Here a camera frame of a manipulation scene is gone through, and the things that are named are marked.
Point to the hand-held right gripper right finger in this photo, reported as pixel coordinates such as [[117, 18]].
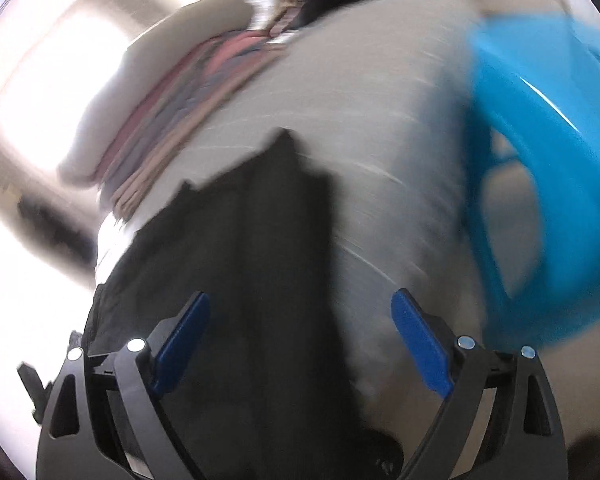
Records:
[[422, 345]]

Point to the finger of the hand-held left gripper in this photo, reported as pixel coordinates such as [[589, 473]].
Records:
[[32, 385]]

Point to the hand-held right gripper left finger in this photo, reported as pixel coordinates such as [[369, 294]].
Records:
[[179, 347]]

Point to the black quilted coat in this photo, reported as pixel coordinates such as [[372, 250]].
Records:
[[270, 260]]

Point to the dark hanging clothes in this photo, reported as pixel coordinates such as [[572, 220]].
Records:
[[49, 225]]

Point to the bed with grey patterned sheet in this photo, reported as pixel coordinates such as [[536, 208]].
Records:
[[390, 135]]

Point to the blue plastic stool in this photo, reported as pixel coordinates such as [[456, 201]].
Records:
[[540, 160]]

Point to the stack of folded quilts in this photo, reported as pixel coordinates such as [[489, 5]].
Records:
[[179, 100]]

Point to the bright window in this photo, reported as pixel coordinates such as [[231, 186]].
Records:
[[64, 70]]

